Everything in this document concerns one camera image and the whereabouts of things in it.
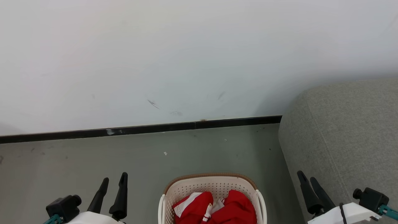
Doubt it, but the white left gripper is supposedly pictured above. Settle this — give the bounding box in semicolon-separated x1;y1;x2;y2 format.
67;172;128;224

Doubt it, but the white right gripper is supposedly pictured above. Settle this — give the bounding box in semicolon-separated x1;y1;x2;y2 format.
297;170;382;224

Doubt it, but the red and white garment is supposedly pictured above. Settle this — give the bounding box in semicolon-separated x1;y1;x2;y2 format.
207;190;257;224

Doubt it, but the grey fabric sofa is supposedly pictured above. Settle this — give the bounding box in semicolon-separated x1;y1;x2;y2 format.
278;78;398;224

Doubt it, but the black baseboard strip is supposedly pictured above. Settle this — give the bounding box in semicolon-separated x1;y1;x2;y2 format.
0;115;282;144

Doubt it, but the cream perforated laundry basket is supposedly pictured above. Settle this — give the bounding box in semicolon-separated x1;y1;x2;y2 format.
158;173;267;224

